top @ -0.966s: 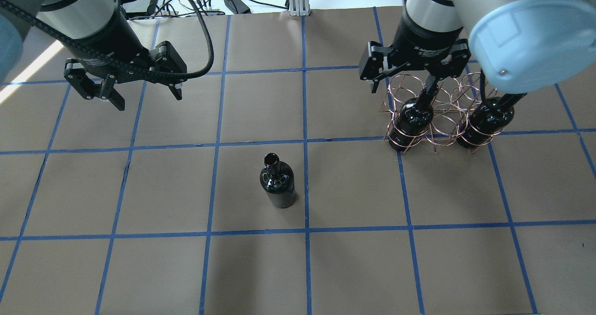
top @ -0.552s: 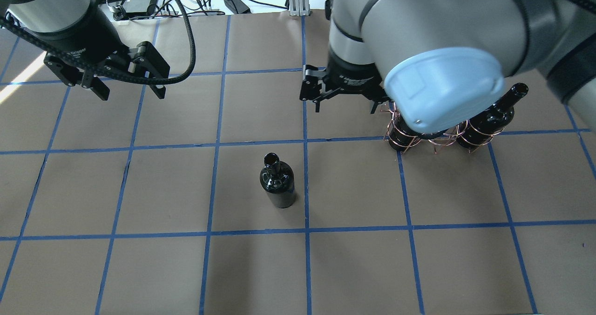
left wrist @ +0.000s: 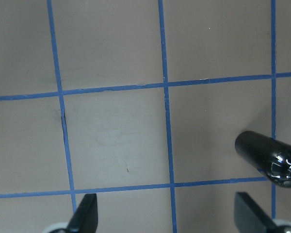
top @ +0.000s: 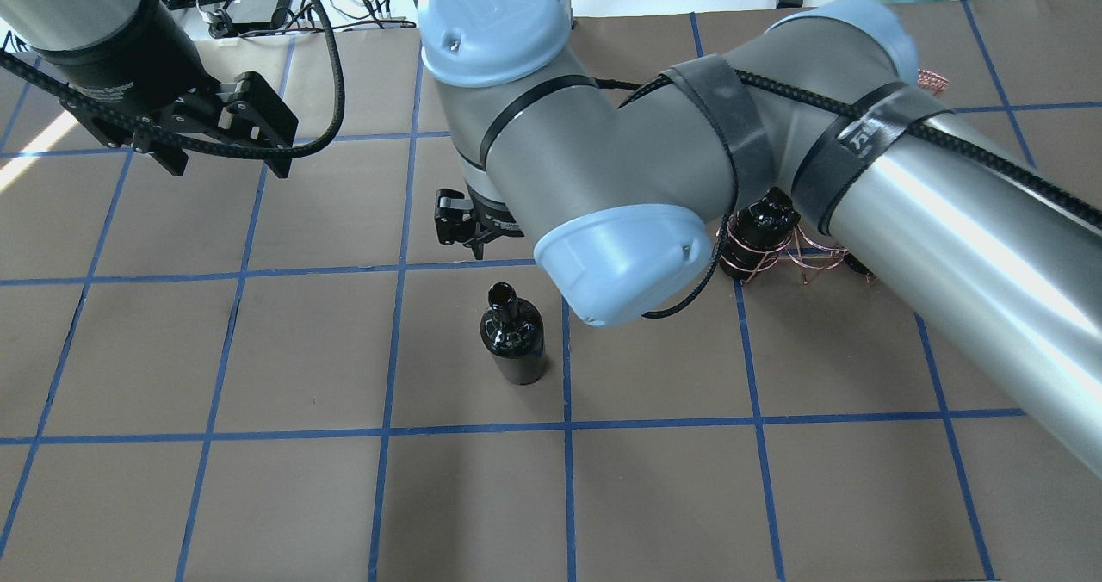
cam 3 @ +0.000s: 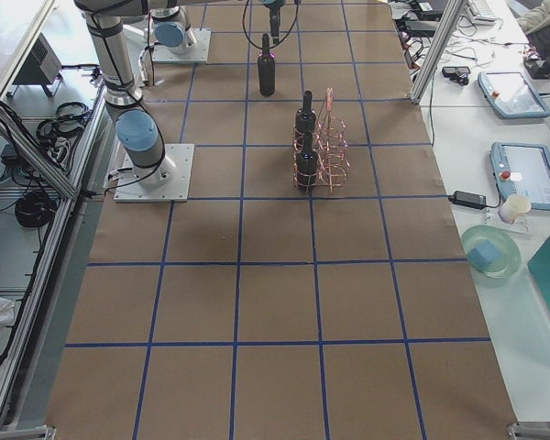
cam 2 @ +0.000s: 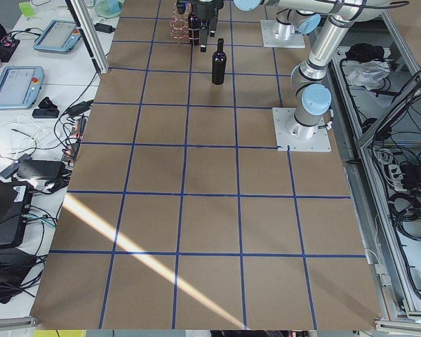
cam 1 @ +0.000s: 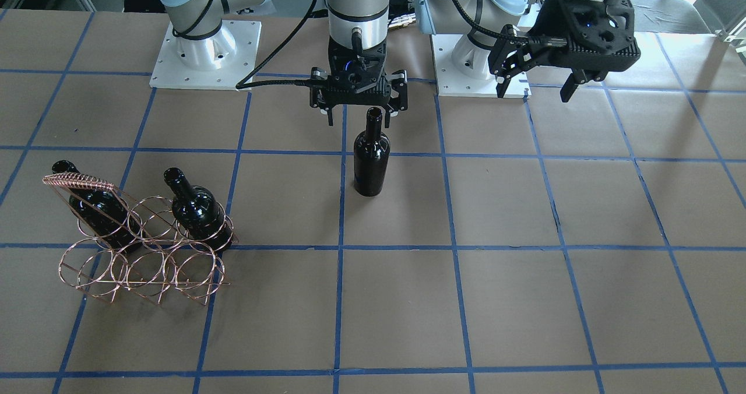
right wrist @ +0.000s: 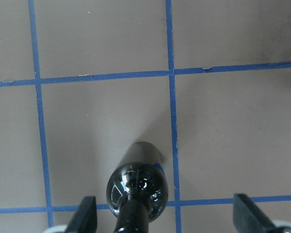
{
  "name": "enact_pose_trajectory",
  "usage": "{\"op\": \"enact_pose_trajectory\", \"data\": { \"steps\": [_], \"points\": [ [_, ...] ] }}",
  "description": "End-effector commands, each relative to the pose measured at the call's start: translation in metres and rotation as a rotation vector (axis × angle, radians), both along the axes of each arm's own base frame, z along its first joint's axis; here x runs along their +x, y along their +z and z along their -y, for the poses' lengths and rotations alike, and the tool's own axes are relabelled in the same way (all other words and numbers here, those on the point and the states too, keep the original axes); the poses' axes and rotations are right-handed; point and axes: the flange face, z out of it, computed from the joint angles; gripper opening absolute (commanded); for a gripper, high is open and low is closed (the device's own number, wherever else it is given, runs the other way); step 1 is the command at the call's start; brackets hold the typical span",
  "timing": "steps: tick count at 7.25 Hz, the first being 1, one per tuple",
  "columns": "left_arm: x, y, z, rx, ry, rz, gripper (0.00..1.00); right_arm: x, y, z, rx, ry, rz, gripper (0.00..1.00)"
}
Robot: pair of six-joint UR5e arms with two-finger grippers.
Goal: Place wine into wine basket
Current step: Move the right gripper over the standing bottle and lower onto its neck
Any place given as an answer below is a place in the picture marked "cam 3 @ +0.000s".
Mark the dark bottle in basket front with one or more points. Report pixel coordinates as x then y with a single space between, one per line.
306 161

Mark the aluminium frame post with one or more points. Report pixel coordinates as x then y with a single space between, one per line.
445 29

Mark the green glass plate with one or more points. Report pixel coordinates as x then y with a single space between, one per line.
511 259

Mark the grey control box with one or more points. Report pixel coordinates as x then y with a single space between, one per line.
41 67

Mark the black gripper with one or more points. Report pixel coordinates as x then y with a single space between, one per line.
273 14

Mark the blue teach pendant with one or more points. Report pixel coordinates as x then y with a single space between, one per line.
524 169
511 95

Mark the dark wine bottle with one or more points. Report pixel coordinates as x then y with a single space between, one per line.
266 68

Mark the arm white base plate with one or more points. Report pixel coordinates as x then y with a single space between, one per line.
175 45
170 181

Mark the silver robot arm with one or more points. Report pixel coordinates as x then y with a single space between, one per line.
135 128

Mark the black power adapter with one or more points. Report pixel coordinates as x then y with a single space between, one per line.
468 199

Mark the white paper cup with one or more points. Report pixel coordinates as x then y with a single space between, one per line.
514 206

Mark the blue foam block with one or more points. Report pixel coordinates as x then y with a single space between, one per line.
483 255

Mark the dark bottle in basket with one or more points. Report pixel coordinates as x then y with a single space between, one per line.
305 119
306 161

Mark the dark bottle in basket rear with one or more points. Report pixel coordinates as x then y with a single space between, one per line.
305 119

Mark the far blue teach pendant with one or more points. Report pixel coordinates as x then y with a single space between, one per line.
511 95

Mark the near blue teach pendant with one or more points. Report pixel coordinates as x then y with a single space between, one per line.
524 169

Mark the copper wire wine basket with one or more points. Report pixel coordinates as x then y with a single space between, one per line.
329 142

